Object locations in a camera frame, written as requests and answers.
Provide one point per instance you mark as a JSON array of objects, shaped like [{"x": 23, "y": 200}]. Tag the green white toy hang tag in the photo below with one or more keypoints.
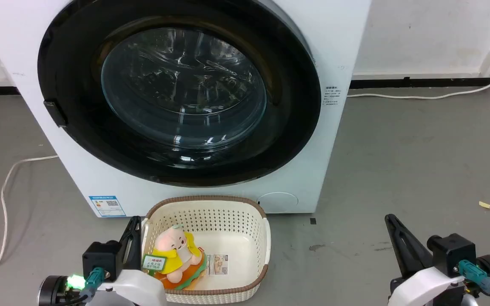
[{"x": 155, "y": 262}]

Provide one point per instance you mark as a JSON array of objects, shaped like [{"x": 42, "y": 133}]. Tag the white paper basket label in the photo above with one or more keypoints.
[{"x": 217, "y": 264}]

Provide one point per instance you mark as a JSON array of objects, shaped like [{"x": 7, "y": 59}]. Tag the white front-load washing machine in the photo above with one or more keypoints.
[{"x": 338, "y": 38}]

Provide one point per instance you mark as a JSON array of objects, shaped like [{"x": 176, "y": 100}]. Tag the round black glass washer door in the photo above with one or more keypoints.
[{"x": 185, "y": 89}]

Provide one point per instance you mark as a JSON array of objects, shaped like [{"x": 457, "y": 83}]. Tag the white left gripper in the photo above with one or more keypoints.
[{"x": 136, "y": 289}]

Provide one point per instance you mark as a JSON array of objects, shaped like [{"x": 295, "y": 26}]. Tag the yellow paper scrap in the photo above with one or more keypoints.
[{"x": 486, "y": 205}]

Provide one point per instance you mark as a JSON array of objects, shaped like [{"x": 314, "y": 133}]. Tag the white perforated laundry basket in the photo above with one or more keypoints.
[{"x": 240, "y": 250}]

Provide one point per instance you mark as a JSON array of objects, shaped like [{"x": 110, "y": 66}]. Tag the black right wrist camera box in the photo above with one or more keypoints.
[{"x": 451, "y": 253}]

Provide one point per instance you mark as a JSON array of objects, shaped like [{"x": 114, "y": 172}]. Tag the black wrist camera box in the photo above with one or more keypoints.
[
  {"x": 451, "y": 253},
  {"x": 100, "y": 259}
]

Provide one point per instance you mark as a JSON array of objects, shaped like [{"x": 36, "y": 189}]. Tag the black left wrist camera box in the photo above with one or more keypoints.
[{"x": 100, "y": 259}]

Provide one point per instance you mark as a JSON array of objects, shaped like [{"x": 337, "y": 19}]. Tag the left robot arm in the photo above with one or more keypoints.
[{"x": 52, "y": 291}]

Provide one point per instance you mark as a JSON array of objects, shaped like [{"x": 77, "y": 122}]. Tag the pink plush toy yellow coat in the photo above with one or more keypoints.
[{"x": 176, "y": 255}]

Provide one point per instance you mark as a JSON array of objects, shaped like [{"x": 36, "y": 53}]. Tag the blue energy label sticker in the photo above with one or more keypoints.
[{"x": 107, "y": 206}]

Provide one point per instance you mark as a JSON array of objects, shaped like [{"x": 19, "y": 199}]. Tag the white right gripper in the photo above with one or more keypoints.
[{"x": 432, "y": 289}]

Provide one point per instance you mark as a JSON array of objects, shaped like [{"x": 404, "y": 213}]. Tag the round white filter cover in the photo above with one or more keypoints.
[{"x": 278, "y": 202}]

